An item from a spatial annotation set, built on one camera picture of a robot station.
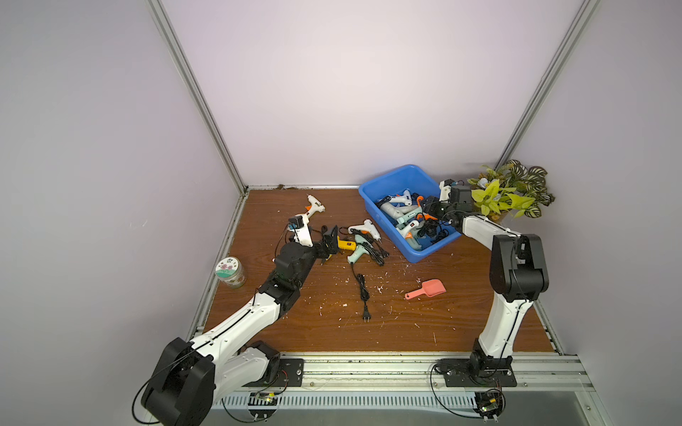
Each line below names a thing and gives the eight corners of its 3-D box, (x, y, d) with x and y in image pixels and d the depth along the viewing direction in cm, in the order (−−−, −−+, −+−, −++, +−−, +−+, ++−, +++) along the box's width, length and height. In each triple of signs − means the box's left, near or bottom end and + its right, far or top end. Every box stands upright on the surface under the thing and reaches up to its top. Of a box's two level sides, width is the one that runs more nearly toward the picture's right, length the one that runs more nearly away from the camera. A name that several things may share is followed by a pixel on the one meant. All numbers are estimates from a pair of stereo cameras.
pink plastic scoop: (406, 301, 88) (407, 298, 86) (401, 288, 91) (402, 284, 89) (444, 293, 90) (446, 290, 88) (438, 280, 93) (440, 277, 91)
